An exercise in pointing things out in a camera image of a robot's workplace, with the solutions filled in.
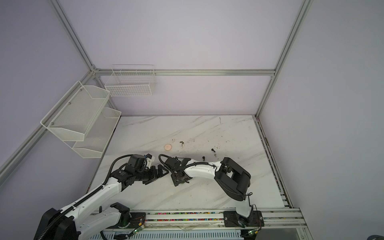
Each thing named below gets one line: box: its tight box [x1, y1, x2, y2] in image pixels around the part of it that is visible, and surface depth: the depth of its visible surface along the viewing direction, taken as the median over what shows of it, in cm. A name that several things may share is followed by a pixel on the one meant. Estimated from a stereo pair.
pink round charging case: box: [164, 144, 172, 151], surface depth 103 cm
